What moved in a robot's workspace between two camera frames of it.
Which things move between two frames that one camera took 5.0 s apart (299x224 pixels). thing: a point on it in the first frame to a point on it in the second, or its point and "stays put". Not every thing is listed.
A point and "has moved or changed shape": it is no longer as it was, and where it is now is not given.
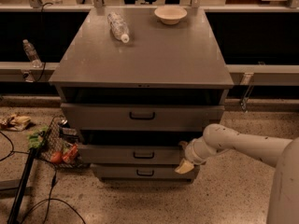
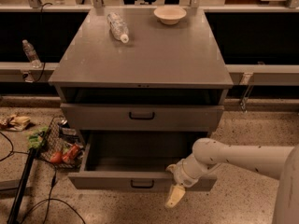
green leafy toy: x=35 y=139 stays put
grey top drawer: x=139 y=116 stays put
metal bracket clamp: x=247 y=79 stays put
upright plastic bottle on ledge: x=32 y=54 stays put
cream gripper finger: x=184 y=166 to x=177 y=193
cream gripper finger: x=183 y=144 to x=172 y=168
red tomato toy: x=56 y=157 stays put
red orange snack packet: x=68 y=157 stays put
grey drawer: x=129 y=154 has moved or changed shape
